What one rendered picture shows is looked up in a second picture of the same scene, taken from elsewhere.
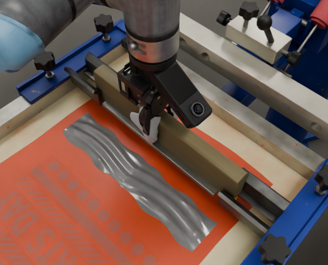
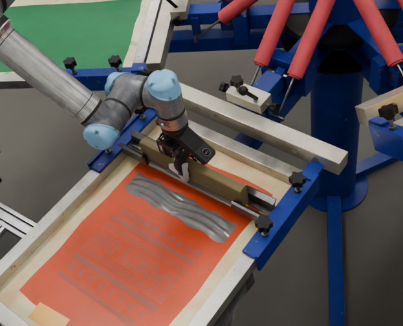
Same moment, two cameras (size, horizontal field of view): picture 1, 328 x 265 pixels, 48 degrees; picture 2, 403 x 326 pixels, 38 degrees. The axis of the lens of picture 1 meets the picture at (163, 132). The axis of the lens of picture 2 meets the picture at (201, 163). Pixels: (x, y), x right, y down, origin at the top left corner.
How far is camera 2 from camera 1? 0.95 m
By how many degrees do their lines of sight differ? 7
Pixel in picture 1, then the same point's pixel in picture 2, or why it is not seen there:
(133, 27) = (161, 115)
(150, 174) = (189, 203)
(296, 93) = (277, 131)
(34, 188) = (114, 226)
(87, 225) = (153, 241)
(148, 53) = (171, 126)
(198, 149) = (214, 177)
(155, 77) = (178, 138)
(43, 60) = not seen: hidden behind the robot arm
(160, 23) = (174, 111)
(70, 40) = not seen: hidden behind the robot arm
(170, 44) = (182, 119)
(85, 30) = not seen: hidden behind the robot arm
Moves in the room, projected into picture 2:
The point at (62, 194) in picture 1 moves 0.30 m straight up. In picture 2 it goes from (134, 226) to (103, 157)
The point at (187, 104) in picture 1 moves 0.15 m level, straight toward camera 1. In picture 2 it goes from (200, 150) to (200, 197)
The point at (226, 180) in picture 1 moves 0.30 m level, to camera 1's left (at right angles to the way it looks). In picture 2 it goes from (233, 193) to (122, 213)
